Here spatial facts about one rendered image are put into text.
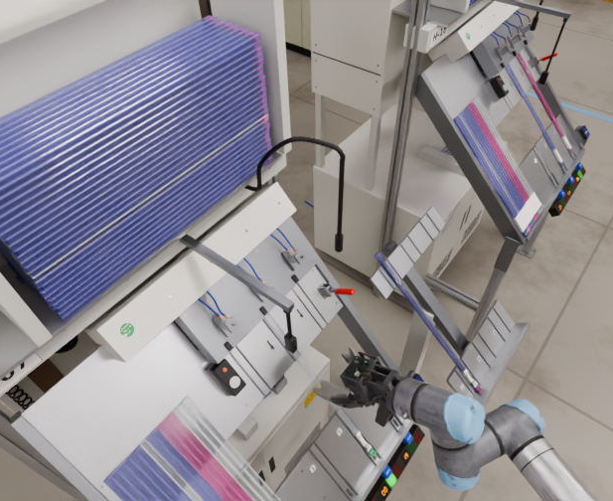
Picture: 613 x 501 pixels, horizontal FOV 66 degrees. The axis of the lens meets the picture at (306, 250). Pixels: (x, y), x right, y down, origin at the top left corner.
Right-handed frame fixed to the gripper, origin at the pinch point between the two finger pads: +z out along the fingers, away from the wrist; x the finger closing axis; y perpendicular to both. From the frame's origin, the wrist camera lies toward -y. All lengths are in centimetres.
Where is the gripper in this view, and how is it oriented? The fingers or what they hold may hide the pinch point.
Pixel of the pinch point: (331, 375)
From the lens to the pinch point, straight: 111.5
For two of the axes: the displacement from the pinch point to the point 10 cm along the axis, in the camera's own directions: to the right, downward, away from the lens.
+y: -3.9, -7.9, -4.7
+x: -6.1, 6.0, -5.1
